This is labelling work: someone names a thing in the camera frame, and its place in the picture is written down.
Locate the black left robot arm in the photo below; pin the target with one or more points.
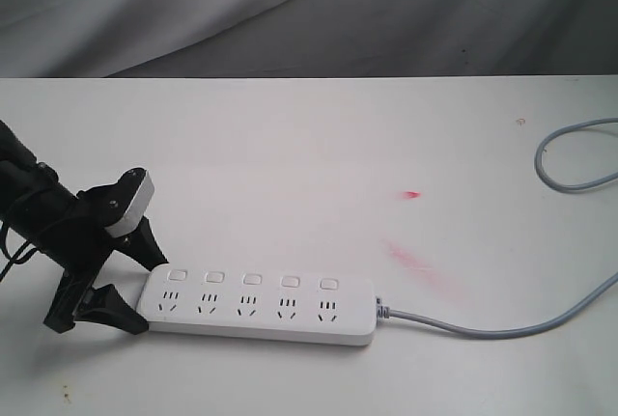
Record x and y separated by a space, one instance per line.
19 169

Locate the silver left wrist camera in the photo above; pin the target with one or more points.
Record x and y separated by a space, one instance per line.
127 202

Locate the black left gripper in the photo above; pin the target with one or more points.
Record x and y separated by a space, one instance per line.
69 230

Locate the white five-socket power strip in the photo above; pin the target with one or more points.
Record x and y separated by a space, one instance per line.
254 303

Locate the grey backdrop cloth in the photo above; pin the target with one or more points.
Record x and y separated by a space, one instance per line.
306 38

